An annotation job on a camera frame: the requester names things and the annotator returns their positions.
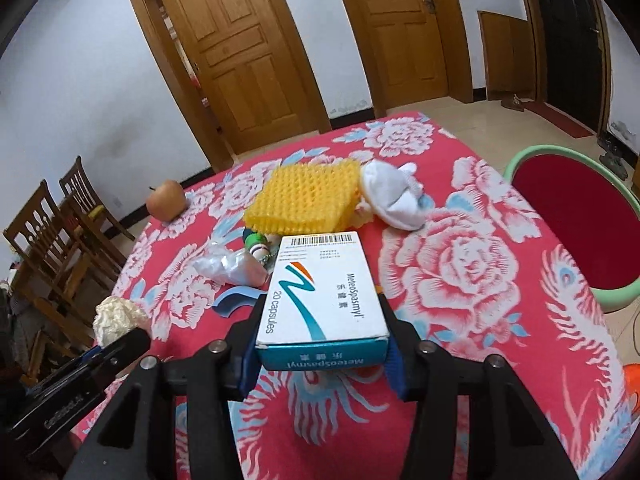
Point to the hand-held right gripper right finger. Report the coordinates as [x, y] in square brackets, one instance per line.
[400, 371]

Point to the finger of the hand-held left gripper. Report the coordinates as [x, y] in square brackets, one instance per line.
[127, 347]

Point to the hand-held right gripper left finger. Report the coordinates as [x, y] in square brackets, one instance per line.
[247, 366]

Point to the white paper ball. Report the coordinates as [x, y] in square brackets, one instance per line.
[117, 317]

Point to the white medicine box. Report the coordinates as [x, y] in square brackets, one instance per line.
[320, 295]

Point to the small round toy figure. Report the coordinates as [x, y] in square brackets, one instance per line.
[260, 250]

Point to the white cloth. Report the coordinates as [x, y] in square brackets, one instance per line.
[395, 192]

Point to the red basin with green rim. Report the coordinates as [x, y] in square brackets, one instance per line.
[565, 225]

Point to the blue paper scrap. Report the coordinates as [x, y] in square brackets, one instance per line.
[232, 302]

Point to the crumpled clear plastic wrap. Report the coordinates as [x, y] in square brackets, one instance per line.
[230, 265]

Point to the red floral tablecloth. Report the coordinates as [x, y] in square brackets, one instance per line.
[480, 270]

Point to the apple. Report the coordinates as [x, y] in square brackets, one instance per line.
[166, 201]

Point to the wooden chair with yellow cushion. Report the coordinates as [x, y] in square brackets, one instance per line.
[82, 190]

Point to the yellow foam fruit net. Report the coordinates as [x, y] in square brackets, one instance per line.
[305, 195]

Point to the brown shoe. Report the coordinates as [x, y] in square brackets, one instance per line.
[512, 103]

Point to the red doormat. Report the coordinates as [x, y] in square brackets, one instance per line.
[557, 119]

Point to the pair of dark shoes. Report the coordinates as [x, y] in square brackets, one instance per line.
[612, 152]

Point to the wooden panel door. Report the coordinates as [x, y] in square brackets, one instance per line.
[240, 55]

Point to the wooden door with lock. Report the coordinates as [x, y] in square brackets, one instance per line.
[400, 30]

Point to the black entrance door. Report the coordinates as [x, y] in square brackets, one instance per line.
[565, 35]

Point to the small wooden wall panel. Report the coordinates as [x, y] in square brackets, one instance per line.
[505, 55]

